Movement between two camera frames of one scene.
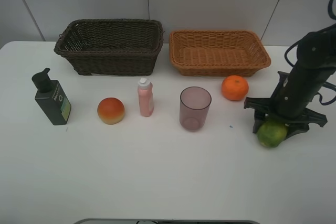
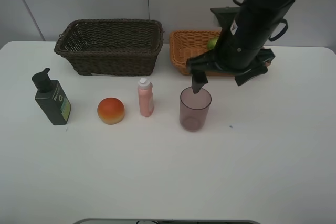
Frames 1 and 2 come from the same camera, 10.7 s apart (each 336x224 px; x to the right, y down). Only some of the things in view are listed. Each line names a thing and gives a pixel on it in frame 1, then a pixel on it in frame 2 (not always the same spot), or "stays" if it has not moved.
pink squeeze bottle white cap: [146, 97] stays
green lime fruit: [271, 135] → [211, 43]
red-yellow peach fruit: [111, 110] stays
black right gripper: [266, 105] → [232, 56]
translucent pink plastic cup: [194, 105] stays
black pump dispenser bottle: [51, 98] stays
